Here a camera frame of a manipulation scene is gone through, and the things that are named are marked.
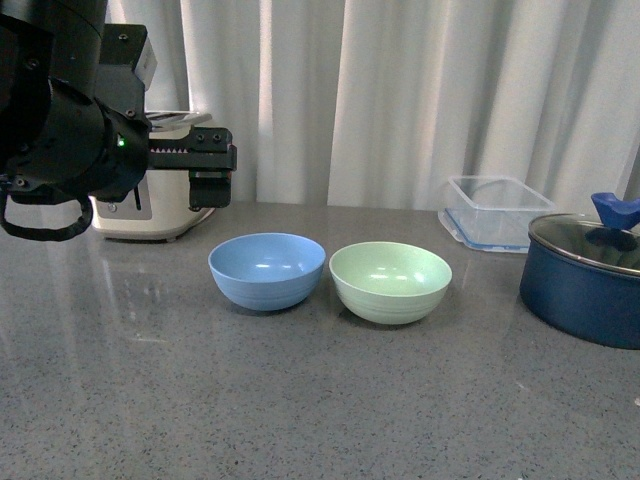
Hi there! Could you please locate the cream two-slot toaster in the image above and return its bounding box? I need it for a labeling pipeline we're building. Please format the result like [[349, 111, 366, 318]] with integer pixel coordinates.
[[92, 111, 214, 241]]

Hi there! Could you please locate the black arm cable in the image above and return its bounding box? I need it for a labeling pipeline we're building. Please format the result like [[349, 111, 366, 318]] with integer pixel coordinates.
[[0, 189, 95, 243]]

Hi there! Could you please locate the glass pot lid blue knob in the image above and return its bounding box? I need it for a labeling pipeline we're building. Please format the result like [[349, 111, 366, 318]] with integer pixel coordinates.
[[529, 192, 639, 277]]

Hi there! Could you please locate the white curtain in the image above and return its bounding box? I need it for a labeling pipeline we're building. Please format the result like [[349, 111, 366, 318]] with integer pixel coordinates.
[[107, 1, 639, 212]]

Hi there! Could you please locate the blue bowl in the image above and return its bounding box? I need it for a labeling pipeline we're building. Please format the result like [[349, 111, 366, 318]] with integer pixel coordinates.
[[208, 233, 326, 311]]

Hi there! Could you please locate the clear plastic food container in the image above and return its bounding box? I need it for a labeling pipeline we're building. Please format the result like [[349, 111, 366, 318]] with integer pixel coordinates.
[[438, 175, 556, 254]]

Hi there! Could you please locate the blue cooking pot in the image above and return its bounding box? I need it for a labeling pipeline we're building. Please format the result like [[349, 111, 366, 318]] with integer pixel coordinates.
[[520, 240, 639, 350]]

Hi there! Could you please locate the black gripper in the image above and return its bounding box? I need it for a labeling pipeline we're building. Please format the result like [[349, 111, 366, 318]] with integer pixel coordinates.
[[149, 126, 237, 210]]

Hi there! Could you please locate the green bowl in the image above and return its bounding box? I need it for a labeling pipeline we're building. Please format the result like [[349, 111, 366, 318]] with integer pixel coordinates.
[[329, 241, 452, 325]]

